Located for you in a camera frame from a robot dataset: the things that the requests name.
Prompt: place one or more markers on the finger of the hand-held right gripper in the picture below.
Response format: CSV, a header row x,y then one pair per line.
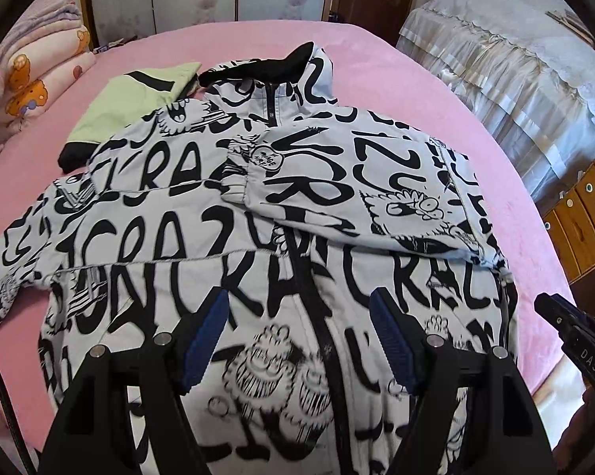
x,y
552,309

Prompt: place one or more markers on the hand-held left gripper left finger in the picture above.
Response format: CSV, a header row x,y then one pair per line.
x,y
203,339

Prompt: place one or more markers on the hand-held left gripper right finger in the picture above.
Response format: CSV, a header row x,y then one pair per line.
x,y
391,341

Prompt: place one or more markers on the white black graffiti print jacket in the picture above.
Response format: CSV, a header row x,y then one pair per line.
x,y
302,158

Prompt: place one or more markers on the wooden drawer cabinet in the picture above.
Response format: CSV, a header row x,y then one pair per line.
x,y
582,222

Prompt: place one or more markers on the lace covered furniture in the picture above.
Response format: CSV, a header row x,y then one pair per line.
x,y
515,74

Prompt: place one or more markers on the folded green black garment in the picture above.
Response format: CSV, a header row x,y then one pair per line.
x,y
124,104

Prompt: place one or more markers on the pink bed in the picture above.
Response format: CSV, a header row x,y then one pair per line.
x,y
391,69

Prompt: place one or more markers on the pink cartoon bear quilt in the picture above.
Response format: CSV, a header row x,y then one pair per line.
x,y
40,94

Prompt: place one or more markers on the small printed box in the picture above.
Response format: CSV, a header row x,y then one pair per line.
x,y
110,48

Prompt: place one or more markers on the folded purple pink blanket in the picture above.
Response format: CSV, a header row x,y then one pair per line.
x,y
40,24

